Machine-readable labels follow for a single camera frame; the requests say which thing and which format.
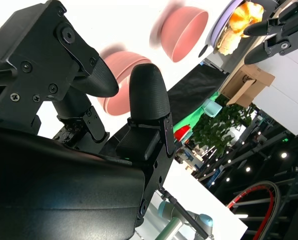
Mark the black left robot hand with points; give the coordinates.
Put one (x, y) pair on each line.
(291, 27)

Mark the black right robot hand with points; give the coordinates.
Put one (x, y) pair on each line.
(51, 180)

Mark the pink plastic bowl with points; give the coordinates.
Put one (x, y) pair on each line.
(121, 62)
(179, 27)
(117, 106)

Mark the grey teal industrial robot arm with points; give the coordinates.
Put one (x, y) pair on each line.
(174, 220)

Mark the orange flower decoration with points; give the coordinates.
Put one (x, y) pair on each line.
(246, 17)

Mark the lilac round plate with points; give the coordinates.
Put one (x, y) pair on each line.
(219, 22)

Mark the brown cardboard box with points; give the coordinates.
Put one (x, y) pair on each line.
(246, 85)

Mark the teal cup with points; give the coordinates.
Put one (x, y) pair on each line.
(212, 108)

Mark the black backdrop cloth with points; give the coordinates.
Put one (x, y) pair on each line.
(189, 95)

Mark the green backdrop cloth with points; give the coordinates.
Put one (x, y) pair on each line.
(199, 115)

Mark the green leafy plant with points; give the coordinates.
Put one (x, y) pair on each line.
(216, 132)

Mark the red cup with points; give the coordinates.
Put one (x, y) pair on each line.
(182, 133)

